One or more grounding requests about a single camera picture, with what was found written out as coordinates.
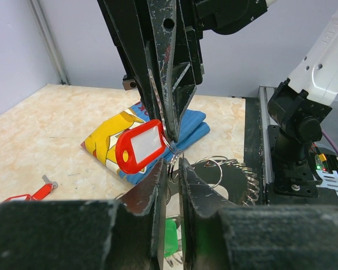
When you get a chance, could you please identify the aluminium frame rail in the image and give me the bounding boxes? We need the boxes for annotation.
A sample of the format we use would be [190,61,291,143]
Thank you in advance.
[27,0,70,85]

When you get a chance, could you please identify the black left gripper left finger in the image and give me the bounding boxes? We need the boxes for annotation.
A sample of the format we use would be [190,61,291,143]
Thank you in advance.
[0,159,167,269]

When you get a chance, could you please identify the yellow blue cartoon cloth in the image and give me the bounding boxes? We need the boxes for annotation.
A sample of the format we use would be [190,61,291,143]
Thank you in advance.
[80,101,211,186]

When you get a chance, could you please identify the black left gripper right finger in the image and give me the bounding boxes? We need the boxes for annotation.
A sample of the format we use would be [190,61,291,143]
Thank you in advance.
[179,159,338,269]

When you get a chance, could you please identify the red key tag plain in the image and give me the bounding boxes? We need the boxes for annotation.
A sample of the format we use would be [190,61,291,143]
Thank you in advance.
[31,183,56,201]

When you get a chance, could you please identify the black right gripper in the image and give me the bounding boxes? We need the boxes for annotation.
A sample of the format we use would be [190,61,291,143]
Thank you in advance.
[98,1,268,142]

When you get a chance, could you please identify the green key tag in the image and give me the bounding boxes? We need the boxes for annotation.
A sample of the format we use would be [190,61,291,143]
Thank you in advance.
[164,219,179,258]

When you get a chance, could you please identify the red key tag white label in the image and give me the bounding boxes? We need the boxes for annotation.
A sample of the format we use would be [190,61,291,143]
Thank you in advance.
[4,194,32,203]

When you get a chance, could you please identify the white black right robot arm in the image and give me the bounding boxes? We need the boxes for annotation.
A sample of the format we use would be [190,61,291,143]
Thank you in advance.
[99,1,338,174]

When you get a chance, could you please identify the steel key ring disc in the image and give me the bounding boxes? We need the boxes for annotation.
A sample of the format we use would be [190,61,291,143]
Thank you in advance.
[114,140,260,208]

